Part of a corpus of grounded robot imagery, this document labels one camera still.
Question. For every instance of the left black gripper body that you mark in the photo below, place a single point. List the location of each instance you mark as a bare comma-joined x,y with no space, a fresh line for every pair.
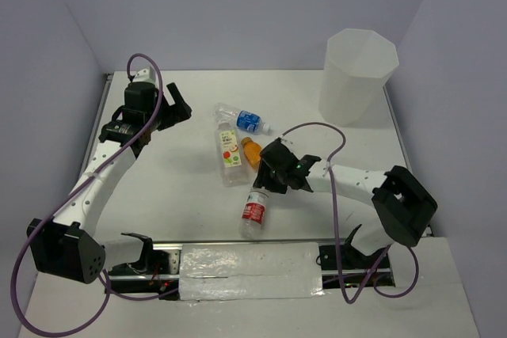
150,116

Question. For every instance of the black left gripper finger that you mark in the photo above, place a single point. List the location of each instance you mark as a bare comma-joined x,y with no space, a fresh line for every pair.
161,123
179,111

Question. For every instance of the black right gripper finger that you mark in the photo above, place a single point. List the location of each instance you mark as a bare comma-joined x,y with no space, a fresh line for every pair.
264,177
277,185

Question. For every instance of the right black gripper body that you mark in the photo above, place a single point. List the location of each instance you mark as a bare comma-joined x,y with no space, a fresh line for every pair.
280,175

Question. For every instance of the orange juice bottle gold cap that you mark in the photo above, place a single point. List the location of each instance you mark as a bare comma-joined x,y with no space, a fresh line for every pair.
252,152

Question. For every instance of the red cap water bottle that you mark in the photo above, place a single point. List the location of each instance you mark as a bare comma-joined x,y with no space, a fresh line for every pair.
253,214

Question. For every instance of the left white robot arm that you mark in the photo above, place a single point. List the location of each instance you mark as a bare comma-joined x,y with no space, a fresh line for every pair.
64,246

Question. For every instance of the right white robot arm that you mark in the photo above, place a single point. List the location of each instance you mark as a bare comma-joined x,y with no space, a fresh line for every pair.
403,207

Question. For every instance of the white plastic bin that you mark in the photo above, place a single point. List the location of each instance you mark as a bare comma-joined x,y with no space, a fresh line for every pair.
358,64

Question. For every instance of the apple juice clear bottle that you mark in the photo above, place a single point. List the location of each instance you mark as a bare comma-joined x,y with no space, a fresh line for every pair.
232,163

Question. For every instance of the blue label clear bottle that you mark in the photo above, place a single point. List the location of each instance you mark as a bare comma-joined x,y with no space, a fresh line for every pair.
242,119

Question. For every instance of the silver tape sheet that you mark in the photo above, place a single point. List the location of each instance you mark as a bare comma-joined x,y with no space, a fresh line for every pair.
249,271

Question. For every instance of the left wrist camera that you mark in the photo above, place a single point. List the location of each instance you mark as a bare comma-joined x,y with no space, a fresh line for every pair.
146,74

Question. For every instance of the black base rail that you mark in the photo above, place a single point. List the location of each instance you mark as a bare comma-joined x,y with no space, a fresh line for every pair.
163,276

